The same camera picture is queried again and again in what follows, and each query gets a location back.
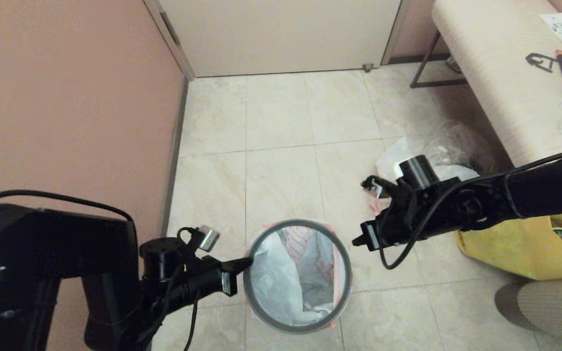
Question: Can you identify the black bin rim ring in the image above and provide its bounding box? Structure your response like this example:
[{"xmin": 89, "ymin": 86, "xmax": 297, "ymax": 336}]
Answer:
[{"xmin": 243, "ymin": 219, "xmax": 353, "ymax": 335}]

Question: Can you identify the white red-print trash bag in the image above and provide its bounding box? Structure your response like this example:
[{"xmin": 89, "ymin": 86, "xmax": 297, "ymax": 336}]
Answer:
[
  {"xmin": 370, "ymin": 137, "xmax": 480, "ymax": 215},
  {"xmin": 244, "ymin": 222, "xmax": 354, "ymax": 330}
]

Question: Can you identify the clear bag with black items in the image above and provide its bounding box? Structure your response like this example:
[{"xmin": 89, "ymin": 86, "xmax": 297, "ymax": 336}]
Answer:
[{"xmin": 420, "ymin": 121, "xmax": 499, "ymax": 177}]

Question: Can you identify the yellow fabric tote bag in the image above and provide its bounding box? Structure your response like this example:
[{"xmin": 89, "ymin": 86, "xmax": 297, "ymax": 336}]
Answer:
[{"xmin": 454, "ymin": 212, "xmax": 562, "ymax": 281}]

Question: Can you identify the beige ribbed bin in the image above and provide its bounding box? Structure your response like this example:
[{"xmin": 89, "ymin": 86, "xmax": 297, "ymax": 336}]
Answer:
[{"xmin": 494, "ymin": 275, "xmax": 562, "ymax": 342}]

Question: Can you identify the beige bench with metal legs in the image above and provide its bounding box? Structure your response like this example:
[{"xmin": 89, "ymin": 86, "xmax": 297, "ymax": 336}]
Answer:
[{"xmin": 410, "ymin": 0, "xmax": 562, "ymax": 168}]

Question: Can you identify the white door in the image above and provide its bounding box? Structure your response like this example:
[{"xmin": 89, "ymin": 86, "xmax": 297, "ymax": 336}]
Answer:
[{"xmin": 157, "ymin": 0, "xmax": 401, "ymax": 78}]

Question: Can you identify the black metal hook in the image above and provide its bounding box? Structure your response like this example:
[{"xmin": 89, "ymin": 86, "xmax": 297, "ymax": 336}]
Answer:
[{"xmin": 525, "ymin": 52, "xmax": 559, "ymax": 74}]

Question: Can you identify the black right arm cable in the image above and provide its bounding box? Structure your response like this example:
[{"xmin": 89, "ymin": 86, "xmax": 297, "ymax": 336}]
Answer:
[{"xmin": 378, "ymin": 155, "xmax": 562, "ymax": 270}]

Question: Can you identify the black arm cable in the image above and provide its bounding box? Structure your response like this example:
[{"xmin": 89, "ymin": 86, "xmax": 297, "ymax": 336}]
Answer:
[
  {"xmin": 378, "ymin": 155, "xmax": 562, "ymax": 270},
  {"xmin": 0, "ymin": 189, "xmax": 201, "ymax": 351}
]

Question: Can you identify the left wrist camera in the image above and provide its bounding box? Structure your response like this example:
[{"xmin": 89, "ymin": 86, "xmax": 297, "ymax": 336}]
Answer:
[{"xmin": 196, "ymin": 225, "xmax": 221, "ymax": 253}]

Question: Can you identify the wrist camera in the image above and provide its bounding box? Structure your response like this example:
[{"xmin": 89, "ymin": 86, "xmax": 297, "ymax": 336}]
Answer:
[
  {"xmin": 361, "ymin": 175, "xmax": 393, "ymax": 199},
  {"xmin": 196, "ymin": 225, "xmax": 221, "ymax": 253}
]

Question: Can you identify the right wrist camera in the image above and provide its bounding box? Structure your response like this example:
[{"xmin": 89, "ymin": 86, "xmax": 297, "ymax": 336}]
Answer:
[{"xmin": 361, "ymin": 175, "xmax": 393, "ymax": 199}]

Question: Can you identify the grey wall baseboard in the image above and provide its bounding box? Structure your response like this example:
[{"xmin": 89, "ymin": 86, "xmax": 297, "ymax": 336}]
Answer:
[{"xmin": 157, "ymin": 77, "xmax": 189, "ymax": 239}]

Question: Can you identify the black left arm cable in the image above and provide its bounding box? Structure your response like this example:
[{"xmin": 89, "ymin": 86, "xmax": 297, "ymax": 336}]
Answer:
[{"xmin": 0, "ymin": 189, "xmax": 201, "ymax": 351}]

